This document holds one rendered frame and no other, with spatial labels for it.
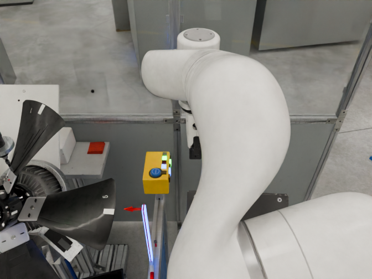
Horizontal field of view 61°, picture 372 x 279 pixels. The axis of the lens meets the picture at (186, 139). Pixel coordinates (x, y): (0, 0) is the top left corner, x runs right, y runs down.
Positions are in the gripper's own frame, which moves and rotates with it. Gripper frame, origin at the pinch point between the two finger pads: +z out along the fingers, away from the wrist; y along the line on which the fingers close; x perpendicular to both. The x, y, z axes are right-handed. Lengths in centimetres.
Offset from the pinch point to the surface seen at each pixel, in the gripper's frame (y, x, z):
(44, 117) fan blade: 17.3, 46.0, 1.9
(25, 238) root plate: -5, 54, 34
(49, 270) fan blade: -11, 47, 44
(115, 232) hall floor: 64, 53, 143
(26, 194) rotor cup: 6, 54, 25
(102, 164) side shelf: 50, 45, 57
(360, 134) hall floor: 173, -167, 143
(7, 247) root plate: -9, 58, 32
